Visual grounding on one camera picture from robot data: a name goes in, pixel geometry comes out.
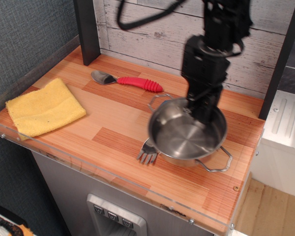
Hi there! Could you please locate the dark post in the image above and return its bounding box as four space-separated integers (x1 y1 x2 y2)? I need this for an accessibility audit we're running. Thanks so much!
73 0 101 66
258 9 295 120

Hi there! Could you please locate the stainless steel pot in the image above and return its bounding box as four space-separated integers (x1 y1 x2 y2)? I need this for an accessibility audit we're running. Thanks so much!
147 94 233 173

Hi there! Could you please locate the grey cabinet with dispenser panel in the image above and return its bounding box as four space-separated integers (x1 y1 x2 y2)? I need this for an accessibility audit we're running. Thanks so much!
33 152 213 236

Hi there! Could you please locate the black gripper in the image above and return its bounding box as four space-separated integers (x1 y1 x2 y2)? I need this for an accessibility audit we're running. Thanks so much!
181 35 230 124

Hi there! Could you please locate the yellow cloth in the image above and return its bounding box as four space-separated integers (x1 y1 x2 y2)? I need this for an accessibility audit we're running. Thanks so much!
5 78 87 141

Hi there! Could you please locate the white toy sink unit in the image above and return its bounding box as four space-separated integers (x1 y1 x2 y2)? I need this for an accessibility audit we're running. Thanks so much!
250 91 295 196

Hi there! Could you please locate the red handled spoon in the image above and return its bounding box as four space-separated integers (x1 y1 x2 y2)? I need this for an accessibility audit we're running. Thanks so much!
91 70 163 92

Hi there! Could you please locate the clear acrylic edge guard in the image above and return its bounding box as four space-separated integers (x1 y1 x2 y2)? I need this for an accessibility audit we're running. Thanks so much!
0 113 265 236

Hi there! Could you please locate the blue handled fork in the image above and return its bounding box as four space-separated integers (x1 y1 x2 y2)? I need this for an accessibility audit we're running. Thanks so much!
136 138 159 165

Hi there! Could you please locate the right dark post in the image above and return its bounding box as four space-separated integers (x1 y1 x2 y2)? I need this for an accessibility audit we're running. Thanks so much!
258 9 295 120

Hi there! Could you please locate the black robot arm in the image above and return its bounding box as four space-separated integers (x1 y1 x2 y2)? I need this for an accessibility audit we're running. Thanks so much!
181 0 252 123

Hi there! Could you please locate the left dark post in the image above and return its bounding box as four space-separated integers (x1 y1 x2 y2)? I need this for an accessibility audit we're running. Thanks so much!
73 0 101 66

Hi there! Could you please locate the orange object bottom left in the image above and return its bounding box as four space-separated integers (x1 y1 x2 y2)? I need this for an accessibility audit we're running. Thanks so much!
18 225 34 236

